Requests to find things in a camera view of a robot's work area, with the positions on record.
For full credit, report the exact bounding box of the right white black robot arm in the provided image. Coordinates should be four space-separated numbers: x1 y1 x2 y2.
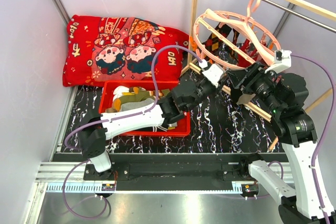
227 62 335 223

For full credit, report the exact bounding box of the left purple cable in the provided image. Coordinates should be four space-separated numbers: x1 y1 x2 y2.
61 45 208 221

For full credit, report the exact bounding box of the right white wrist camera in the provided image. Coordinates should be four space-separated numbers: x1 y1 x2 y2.
265 49 292 74

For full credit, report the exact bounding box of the red cartoon print pillow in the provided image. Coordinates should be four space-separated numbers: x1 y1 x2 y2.
62 15 189 87

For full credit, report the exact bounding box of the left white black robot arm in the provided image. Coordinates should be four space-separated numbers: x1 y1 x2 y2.
78 77 225 180

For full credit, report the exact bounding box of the black white striped sock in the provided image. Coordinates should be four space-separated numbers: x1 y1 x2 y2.
149 126 168 132

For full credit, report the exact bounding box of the red plastic basket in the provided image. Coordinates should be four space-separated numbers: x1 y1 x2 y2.
98 80 191 137

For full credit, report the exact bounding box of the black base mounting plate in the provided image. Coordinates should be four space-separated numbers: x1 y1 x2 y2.
51 152 289 182

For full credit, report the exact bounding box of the pink round clip hanger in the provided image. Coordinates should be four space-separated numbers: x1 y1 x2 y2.
192 0 281 69

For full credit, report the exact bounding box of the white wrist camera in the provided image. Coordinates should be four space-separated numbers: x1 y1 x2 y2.
265 49 292 74
198 59 226 88

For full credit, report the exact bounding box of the olive green sock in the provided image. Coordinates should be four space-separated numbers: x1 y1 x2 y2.
112 91 155 111

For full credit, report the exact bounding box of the black argyle sock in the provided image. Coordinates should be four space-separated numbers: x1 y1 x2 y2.
204 23 233 56

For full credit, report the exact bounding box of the wooden drying rack frame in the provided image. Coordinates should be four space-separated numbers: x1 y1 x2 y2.
185 0 335 153

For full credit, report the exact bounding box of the red patterned sock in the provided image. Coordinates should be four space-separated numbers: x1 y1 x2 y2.
238 39 259 60

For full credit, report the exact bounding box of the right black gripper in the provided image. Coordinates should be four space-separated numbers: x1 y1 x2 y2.
225 60 284 113

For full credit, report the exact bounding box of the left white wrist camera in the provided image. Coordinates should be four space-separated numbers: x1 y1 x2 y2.
198 59 226 88

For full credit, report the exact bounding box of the metal hanging rod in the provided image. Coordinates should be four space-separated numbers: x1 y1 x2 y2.
262 0 335 34

